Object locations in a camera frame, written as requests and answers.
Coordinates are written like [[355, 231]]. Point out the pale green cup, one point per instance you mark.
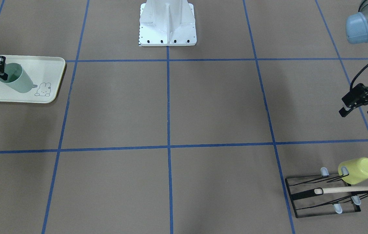
[[18, 79]]

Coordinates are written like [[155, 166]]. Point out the cream rectangular tray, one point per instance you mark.
[[37, 82]]

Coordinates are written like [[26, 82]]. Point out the yellow cup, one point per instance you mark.
[[356, 170]]

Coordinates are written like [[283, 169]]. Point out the black wire cup rack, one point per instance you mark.
[[324, 194]]

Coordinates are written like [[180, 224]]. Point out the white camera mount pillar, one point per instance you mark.
[[167, 23]]

